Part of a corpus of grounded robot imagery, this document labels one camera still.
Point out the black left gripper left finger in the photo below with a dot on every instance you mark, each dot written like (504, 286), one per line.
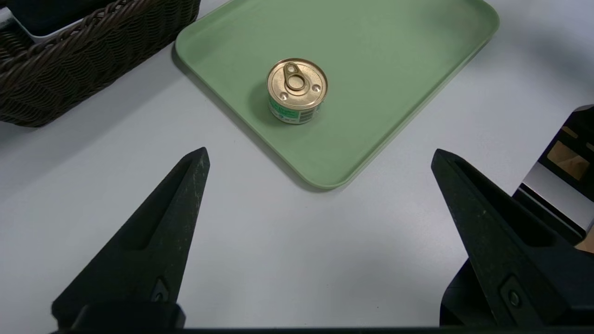
(148, 246)

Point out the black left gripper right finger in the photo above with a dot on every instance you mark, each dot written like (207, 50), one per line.
(487, 250)

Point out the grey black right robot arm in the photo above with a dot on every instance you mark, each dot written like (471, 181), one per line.
(580, 130)

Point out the light green plastic tray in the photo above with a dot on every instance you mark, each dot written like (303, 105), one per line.
(380, 69)

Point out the dark brown wicker basket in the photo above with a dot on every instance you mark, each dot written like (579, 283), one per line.
(93, 60)

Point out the small gold-lid food can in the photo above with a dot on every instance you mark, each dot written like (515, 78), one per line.
(297, 90)

